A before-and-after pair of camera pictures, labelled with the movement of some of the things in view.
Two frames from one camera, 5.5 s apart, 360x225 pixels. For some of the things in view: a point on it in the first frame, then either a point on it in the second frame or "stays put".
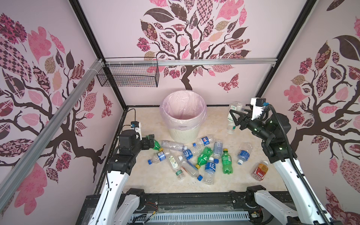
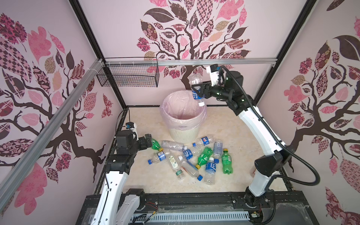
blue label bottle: (246, 148) to (194, 79)
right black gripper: (243, 117) to (208, 88)
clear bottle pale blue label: (218, 151) stays put
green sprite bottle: (226, 161) stays put
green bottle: (157, 146) stays put
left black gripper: (146, 146) stays put
